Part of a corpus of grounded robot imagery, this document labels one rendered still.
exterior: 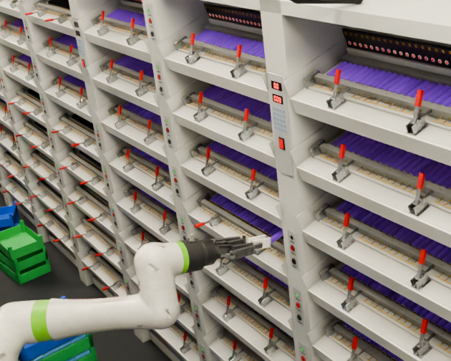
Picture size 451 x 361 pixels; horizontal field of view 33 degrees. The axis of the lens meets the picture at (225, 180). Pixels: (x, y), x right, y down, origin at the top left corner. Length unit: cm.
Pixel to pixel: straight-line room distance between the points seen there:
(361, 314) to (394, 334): 12
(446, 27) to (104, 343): 271
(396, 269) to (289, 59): 58
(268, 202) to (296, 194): 22
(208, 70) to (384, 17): 82
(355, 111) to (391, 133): 14
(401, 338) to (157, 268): 66
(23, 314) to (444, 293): 113
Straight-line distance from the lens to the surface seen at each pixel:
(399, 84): 185
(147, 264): 209
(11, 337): 219
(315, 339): 234
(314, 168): 203
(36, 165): 461
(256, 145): 223
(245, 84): 217
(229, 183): 248
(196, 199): 277
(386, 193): 186
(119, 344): 383
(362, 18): 171
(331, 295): 220
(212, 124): 244
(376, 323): 207
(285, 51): 197
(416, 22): 160
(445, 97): 175
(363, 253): 200
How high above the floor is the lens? 211
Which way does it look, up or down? 23 degrees down
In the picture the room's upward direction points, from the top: 7 degrees counter-clockwise
